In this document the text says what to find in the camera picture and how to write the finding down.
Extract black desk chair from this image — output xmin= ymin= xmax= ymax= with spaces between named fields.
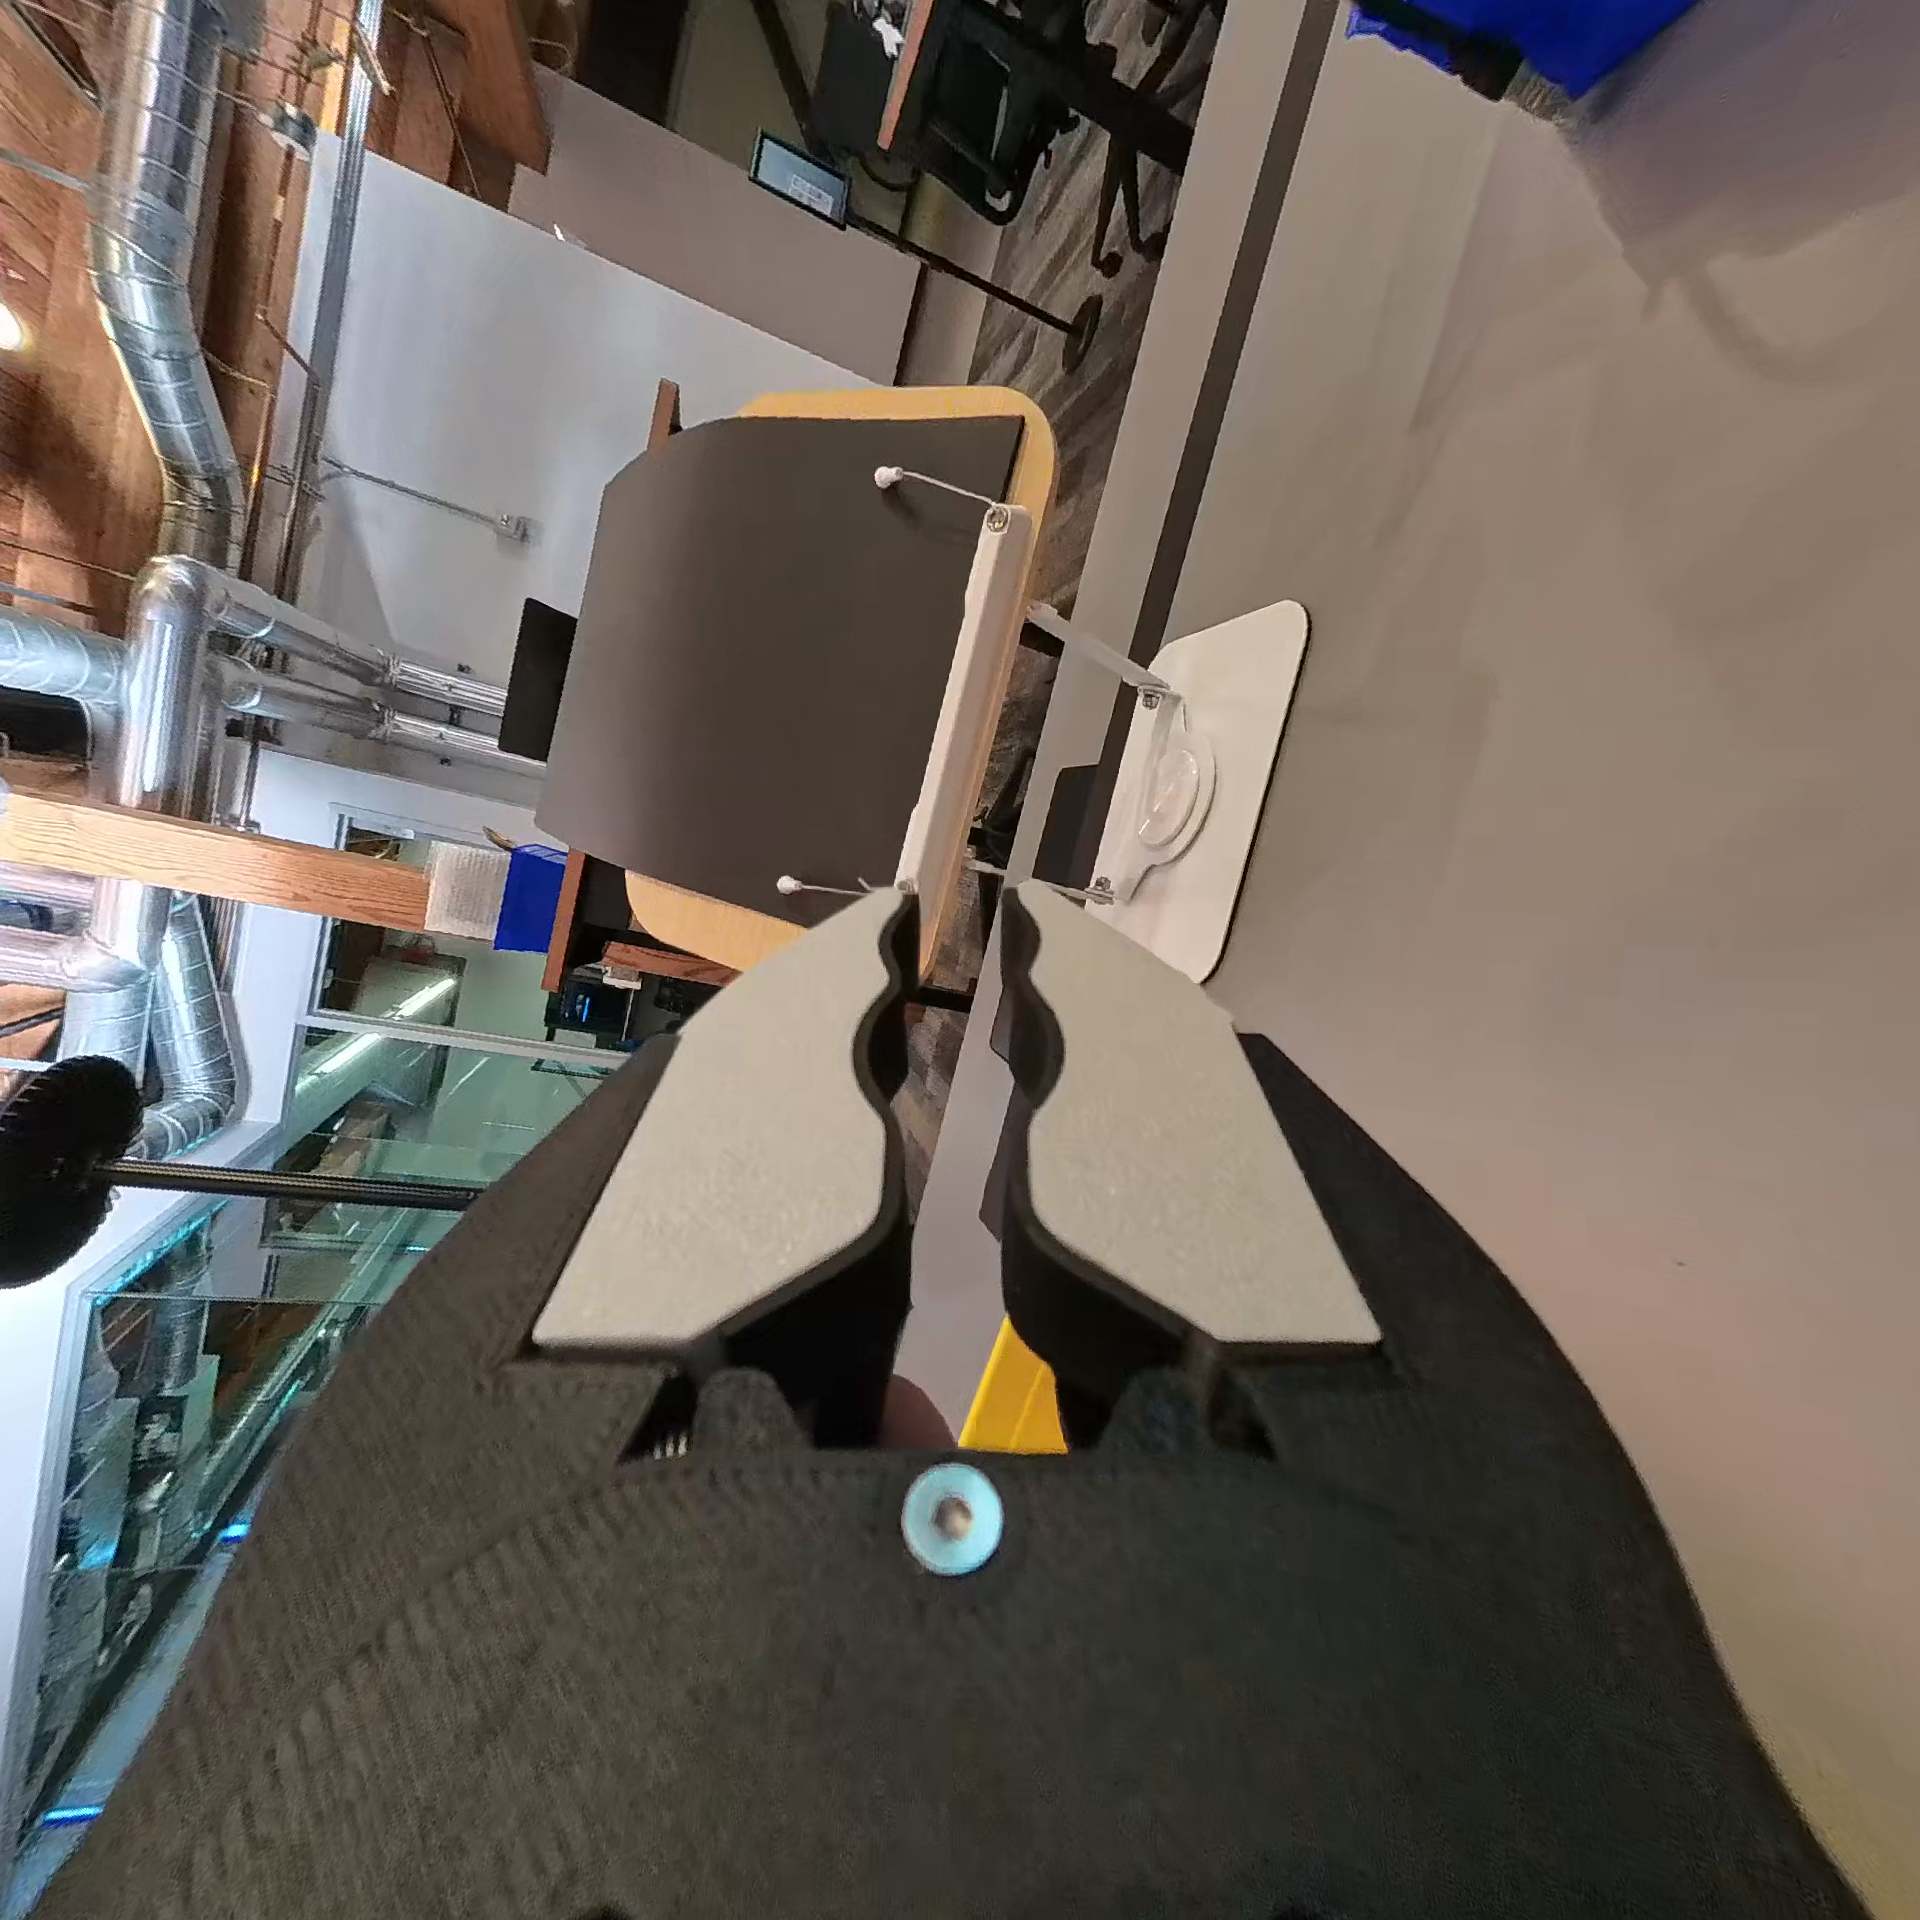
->
xmin=809 ymin=0 xmax=1086 ymax=226

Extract silver ceiling pipes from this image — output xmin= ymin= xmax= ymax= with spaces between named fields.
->
xmin=0 ymin=555 xmax=548 ymax=818

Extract blue plastic bin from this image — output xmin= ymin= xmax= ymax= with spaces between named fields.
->
xmin=1345 ymin=0 xmax=1653 ymax=98

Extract wooden beam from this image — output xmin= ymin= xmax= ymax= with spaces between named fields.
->
xmin=0 ymin=790 xmax=437 ymax=934

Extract white stand with clear arms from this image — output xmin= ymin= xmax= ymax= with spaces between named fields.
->
xmin=895 ymin=502 xmax=1309 ymax=987

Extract small framed sign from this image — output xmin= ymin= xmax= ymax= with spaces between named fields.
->
xmin=748 ymin=130 xmax=857 ymax=226

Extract silver ventilation duct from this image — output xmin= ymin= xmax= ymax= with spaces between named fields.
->
xmin=86 ymin=0 xmax=254 ymax=570

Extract black monitor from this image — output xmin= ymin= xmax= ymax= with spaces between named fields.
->
xmin=498 ymin=596 xmax=581 ymax=762

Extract dark grey panel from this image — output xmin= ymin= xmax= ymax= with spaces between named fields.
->
xmin=533 ymin=411 xmax=1028 ymax=903

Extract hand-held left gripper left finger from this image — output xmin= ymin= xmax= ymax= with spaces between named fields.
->
xmin=533 ymin=884 xmax=921 ymax=1450

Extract small blue bin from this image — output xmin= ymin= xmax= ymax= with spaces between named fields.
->
xmin=491 ymin=849 xmax=572 ymax=956

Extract yellow plastic bin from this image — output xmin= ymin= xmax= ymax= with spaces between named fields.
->
xmin=961 ymin=1319 xmax=1070 ymax=1453

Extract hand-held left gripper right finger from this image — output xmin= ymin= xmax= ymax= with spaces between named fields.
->
xmin=983 ymin=882 xmax=1382 ymax=1450

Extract black wheel on rod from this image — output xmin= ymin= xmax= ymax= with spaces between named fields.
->
xmin=0 ymin=1053 xmax=485 ymax=1292

